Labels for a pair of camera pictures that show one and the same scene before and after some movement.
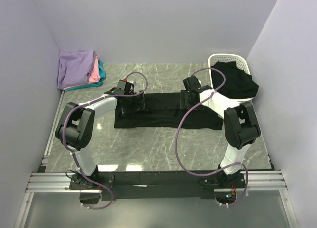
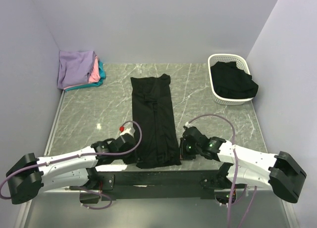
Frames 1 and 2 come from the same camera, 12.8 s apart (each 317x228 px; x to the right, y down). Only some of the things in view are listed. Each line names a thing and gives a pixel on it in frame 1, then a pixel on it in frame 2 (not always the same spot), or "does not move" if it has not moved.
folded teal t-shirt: (102, 76) does not move
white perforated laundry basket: (240, 62) does not move
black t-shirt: (163, 111) to (152, 109)
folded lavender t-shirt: (74, 67) does not move
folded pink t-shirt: (95, 76) does not move
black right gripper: (184, 96) to (183, 155)
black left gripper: (138, 105) to (132, 159)
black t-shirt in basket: (238, 83) does not move
